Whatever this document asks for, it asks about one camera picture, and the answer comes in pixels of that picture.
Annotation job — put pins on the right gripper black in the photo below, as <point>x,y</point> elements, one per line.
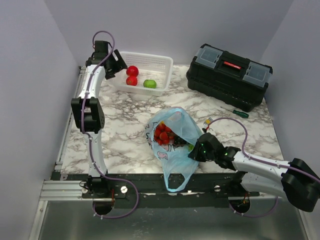
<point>195,154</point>

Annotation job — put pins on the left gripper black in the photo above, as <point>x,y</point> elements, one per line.
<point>111,74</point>

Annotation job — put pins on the red fake apple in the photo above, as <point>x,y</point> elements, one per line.
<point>132,71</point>

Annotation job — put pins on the dark purple fake grapes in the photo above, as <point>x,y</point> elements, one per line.
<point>178,141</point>

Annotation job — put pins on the red fake peach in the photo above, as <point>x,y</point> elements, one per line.
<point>132,80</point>

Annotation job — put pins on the light blue plastic bag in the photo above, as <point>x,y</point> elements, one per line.
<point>174,159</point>

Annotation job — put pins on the red fake cherry bunch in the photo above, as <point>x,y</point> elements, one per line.
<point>163,135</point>

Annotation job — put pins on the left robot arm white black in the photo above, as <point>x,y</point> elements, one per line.
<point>89,116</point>

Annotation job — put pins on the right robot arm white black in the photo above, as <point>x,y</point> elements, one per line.
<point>292,180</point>

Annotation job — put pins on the green fake leafy fruit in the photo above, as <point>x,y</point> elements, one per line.
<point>190,147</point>

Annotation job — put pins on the hex key set yellow holder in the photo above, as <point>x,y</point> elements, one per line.
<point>208,121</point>

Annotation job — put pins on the white plastic basket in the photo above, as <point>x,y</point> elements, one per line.
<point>150,67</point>

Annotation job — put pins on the black plastic toolbox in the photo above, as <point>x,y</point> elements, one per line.
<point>233,79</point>

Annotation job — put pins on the green handled screwdriver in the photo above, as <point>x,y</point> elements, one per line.
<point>241,114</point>

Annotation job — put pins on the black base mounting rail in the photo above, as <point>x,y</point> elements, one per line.
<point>154,191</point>

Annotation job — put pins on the aluminium frame profile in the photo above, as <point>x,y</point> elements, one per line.
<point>56,190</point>

